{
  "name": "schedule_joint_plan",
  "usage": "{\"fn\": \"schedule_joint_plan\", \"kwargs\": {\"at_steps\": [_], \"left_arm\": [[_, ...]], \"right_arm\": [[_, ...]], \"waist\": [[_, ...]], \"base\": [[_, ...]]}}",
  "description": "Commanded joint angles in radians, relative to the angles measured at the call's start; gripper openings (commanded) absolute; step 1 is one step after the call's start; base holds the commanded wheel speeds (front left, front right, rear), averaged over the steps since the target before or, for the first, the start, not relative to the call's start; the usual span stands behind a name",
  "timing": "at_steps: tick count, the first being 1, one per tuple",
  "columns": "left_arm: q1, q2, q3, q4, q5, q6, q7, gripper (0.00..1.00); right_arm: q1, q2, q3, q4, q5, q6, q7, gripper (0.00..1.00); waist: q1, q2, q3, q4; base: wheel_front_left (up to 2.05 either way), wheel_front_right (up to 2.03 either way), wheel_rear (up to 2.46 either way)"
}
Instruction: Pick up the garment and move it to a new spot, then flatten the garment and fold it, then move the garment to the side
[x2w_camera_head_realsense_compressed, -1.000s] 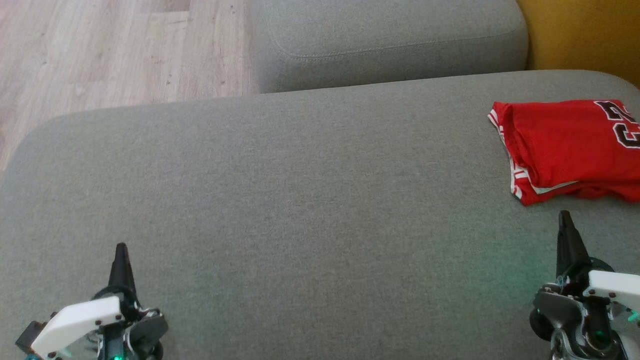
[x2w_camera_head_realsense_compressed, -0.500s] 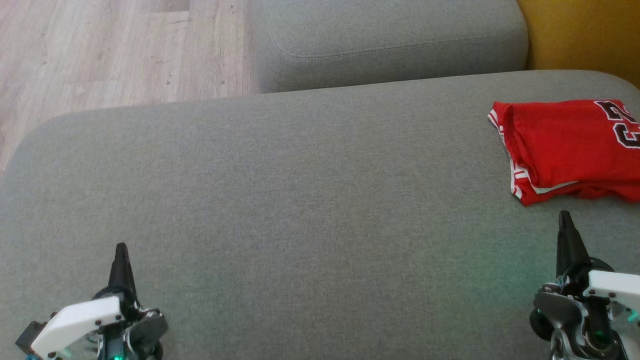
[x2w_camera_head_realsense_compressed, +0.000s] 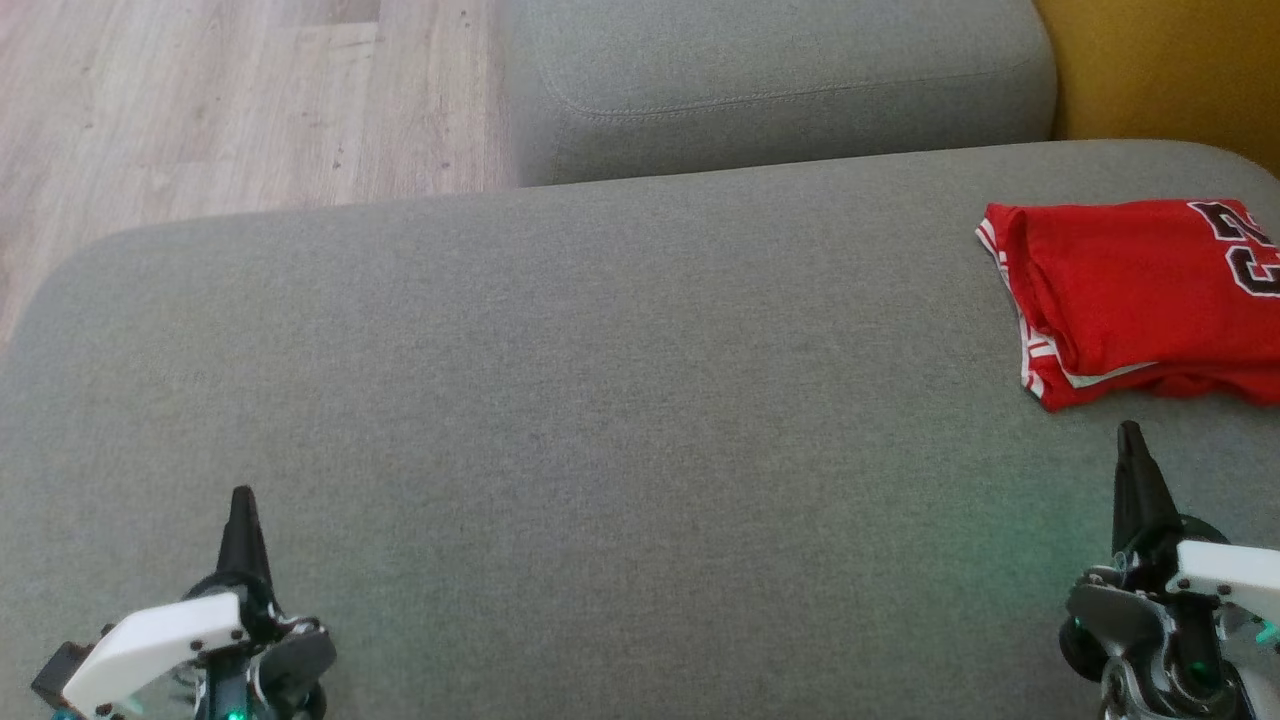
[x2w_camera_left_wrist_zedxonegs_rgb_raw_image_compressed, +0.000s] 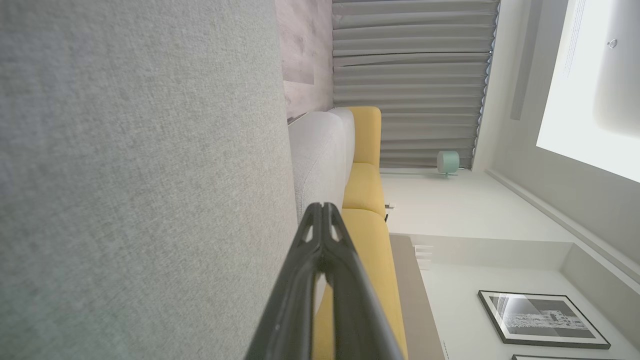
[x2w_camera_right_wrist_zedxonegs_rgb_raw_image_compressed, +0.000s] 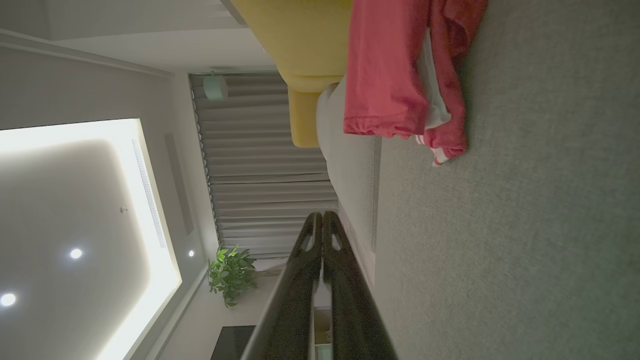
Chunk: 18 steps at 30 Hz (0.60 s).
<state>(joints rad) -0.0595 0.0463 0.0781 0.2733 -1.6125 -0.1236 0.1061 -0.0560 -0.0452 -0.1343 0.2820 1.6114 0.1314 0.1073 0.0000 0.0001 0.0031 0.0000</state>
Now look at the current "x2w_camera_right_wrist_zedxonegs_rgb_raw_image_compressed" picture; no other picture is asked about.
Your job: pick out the red Bulls basketball jersey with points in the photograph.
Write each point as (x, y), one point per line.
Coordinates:
(385, 65)

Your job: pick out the black television screen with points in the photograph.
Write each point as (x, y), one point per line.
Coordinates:
(232, 345)

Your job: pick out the white linear ceiling vent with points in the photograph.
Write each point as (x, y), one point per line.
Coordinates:
(149, 195)

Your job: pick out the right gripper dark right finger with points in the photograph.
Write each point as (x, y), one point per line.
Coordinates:
(350, 310)

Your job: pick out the grey pleated curtain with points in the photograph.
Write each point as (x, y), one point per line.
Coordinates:
(260, 170)

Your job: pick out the green potted plant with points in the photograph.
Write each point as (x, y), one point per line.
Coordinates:
(230, 275)

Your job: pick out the large yellow cushion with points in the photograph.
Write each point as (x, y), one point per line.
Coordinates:
(300, 40)

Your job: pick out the pale round wall device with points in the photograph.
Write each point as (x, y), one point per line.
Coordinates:
(215, 87)

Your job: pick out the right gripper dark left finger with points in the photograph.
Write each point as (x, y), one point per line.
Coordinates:
(295, 300)

